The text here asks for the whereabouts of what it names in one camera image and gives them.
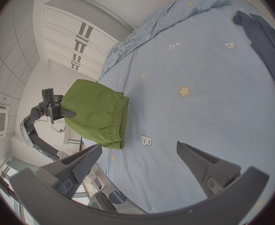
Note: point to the white wardrobe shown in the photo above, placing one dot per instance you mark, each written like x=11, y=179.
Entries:
x=64, y=39

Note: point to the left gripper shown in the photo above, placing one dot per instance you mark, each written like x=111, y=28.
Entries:
x=55, y=112

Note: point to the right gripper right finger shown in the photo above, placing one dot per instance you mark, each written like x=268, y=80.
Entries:
x=200, y=165

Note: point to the dark blue T-shirt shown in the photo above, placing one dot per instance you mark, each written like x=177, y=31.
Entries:
x=264, y=39

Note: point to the pale blue quilt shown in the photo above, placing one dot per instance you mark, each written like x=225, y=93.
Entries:
x=151, y=29

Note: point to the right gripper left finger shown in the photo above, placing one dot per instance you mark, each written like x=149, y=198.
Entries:
x=81, y=164

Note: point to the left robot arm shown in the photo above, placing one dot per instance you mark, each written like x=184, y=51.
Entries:
x=35, y=112

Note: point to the green shorts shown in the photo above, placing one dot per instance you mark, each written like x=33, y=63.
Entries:
x=92, y=111

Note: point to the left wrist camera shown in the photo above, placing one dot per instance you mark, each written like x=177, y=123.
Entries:
x=58, y=98

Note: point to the bed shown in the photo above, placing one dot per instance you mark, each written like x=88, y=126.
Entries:
x=198, y=114

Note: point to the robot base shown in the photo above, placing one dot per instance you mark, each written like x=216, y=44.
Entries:
x=118, y=197

